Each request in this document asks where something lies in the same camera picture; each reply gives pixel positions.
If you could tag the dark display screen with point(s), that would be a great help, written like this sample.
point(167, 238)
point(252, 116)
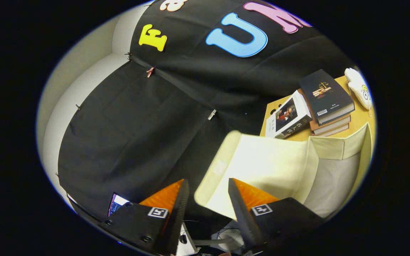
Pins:
point(116, 202)

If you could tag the white plush toy with eyes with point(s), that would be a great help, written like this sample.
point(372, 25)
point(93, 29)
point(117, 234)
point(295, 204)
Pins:
point(358, 87)

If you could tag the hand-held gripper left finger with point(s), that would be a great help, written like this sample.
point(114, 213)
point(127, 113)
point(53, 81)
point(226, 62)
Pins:
point(176, 220)

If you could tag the tan cover book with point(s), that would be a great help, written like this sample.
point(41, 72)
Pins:
point(335, 132)

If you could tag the silver clip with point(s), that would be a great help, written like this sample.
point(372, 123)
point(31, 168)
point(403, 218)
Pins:
point(211, 114)

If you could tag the black hardcover book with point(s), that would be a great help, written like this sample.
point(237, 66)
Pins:
point(324, 90)

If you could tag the white portrait cover book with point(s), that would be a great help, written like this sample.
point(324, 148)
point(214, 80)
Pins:
point(287, 115)

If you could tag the pink clip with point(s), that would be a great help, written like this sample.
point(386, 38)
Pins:
point(150, 72)

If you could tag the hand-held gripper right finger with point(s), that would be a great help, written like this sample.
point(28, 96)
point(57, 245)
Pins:
point(242, 220)

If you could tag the grey fabric storage box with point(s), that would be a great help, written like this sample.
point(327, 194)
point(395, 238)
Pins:
point(262, 160)

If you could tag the brown cover book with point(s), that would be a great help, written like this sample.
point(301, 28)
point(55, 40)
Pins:
point(327, 125)

